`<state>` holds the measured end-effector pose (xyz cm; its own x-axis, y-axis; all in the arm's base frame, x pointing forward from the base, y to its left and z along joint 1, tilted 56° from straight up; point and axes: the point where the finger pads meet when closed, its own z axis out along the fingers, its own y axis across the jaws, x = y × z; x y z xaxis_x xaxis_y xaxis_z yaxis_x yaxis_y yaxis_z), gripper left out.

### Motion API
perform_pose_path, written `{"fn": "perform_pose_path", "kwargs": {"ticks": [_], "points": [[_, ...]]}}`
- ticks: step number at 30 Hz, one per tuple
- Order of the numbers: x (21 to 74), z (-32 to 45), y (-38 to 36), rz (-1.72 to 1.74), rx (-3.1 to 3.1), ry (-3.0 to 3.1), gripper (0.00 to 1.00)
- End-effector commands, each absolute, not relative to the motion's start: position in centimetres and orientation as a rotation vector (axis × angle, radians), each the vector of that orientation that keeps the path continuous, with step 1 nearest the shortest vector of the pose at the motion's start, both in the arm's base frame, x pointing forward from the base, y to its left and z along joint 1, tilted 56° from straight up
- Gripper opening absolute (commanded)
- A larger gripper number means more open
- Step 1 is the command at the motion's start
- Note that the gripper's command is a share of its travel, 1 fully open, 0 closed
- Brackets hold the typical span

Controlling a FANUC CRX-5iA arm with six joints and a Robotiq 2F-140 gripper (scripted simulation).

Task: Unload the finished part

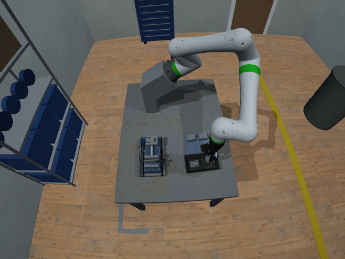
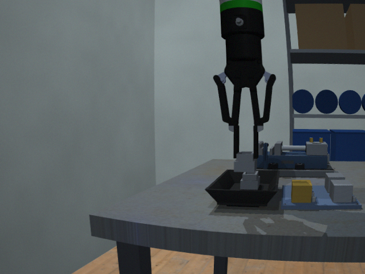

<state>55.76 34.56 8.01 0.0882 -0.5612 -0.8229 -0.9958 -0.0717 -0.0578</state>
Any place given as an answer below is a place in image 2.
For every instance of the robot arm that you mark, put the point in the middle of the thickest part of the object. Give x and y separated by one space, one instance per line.
241 17

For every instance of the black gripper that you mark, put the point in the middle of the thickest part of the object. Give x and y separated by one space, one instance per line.
244 69

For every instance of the yellow block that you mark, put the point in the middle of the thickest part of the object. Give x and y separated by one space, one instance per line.
301 191

